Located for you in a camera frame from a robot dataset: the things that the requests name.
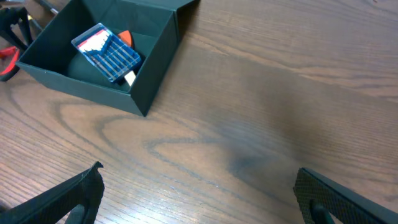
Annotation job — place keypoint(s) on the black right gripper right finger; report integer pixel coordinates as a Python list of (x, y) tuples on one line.
[(320, 199)]

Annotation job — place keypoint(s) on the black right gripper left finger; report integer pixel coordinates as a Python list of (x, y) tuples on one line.
[(77, 198)]

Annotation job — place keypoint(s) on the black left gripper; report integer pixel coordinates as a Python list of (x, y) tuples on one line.
[(18, 27)]

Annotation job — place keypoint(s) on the red handled cutting pliers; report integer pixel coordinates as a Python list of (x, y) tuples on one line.
[(9, 57)]

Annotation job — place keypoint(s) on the blue precision screwdriver set case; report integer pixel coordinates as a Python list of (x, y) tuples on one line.
[(115, 59)]

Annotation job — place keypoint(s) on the orange scraper wooden handle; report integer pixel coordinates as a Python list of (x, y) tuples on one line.
[(126, 37)]

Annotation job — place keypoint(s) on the black open gift box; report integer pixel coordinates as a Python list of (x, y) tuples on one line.
[(156, 28)]

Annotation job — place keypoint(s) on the black handled claw hammer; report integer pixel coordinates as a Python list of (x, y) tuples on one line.
[(48, 6)]

